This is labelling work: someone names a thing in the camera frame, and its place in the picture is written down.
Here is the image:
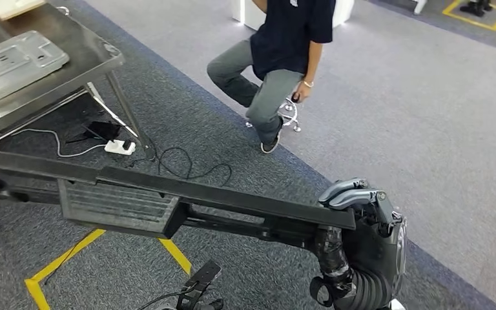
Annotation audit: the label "black robot left foot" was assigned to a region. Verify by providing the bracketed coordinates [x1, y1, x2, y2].
[175, 260, 223, 310]

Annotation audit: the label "white power strip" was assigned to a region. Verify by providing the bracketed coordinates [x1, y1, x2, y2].
[103, 139, 137, 156]

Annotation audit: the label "yellow floor tape square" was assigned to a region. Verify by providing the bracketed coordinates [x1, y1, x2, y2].
[25, 229, 193, 310]
[441, 0, 496, 32]

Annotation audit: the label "black humanoid robot feet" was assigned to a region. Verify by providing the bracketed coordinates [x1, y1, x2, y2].
[459, 0, 493, 18]

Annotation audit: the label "chrome stool base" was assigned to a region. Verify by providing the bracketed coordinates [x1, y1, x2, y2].
[245, 97, 302, 134]

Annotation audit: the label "black power adapter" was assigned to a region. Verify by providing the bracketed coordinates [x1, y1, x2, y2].
[66, 121, 123, 144]

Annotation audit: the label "person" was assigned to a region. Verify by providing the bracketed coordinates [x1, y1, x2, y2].
[206, 0, 336, 155]

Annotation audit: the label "pale wooden board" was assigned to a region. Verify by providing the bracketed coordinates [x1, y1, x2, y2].
[0, 0, 47, 21]

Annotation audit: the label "long black plastic part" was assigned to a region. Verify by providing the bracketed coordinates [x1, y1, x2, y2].
[0, 147, 357, 249]

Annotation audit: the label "stainless steel table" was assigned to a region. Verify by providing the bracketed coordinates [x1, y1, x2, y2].
[0, 2, 157, 161]

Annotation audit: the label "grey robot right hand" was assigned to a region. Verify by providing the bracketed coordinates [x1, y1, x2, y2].
[314, 178, 408, 296]

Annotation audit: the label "grey stamped metal plate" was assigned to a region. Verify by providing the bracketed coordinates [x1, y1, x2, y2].
[0, 30, 70, 118]

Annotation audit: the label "person's hand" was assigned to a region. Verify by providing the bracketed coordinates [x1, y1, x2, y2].
[294, 83, 313, 103]

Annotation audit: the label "white power cable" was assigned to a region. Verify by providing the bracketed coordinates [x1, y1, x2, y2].
[12, 128, 108, 158]

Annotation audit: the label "thin black cable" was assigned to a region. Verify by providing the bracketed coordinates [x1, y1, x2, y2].
[126, 136, 233, 188]

